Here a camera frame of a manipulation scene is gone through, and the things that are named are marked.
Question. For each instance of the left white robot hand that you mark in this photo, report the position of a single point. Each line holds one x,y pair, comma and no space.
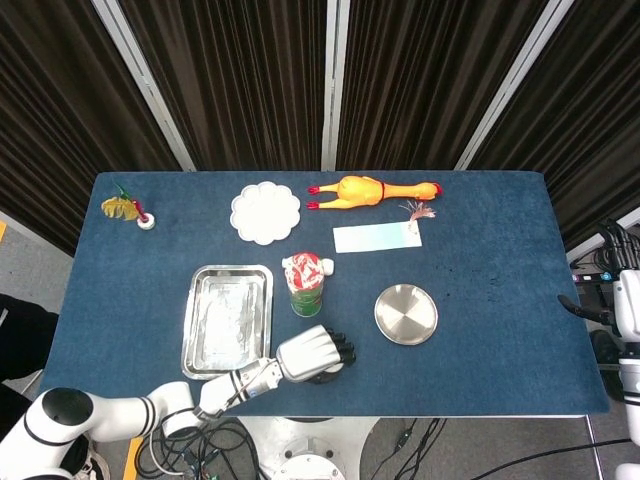
310,355

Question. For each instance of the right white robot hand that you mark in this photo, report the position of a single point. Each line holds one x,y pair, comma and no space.
629,305

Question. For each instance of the green can red lid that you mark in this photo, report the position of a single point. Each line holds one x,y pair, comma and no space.
305,280

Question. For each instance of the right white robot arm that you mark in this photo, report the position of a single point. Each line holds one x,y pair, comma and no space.
631,380

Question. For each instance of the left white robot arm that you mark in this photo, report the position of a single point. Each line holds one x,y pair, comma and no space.
125,410

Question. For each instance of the black power strip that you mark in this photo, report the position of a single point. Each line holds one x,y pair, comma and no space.
590,276

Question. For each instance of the white drink bottle green label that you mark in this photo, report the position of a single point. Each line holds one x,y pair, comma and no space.
329,267

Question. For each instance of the rectangular steel tray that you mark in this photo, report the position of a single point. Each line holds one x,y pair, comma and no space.
225,325

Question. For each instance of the round steel plate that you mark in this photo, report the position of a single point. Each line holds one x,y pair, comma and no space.
406,315

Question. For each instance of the white bookmark with tassel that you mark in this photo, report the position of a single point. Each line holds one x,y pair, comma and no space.
375,237

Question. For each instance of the blue table cloth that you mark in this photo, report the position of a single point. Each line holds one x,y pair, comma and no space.
450,380

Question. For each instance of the white flower-shaped palette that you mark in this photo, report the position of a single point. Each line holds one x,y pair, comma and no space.
265,212

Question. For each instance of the yellow rubber chicken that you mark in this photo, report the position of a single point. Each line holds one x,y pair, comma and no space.
360,192

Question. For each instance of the dark brown curtain panel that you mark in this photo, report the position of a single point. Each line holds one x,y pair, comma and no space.
425,75
225,75
590,125
50,100

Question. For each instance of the black and white shoe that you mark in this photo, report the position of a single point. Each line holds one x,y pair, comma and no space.
97,465

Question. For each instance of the yellow red feather shuttlecock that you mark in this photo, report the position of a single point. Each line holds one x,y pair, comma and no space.
120,209

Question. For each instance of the person's black trousers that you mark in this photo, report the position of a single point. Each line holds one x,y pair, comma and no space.
22,340

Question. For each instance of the white partition frame post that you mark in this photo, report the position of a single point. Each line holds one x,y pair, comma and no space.
332,100
515,75
582,246
145,85

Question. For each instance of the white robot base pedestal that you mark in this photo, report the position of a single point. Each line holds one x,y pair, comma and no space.
305,450

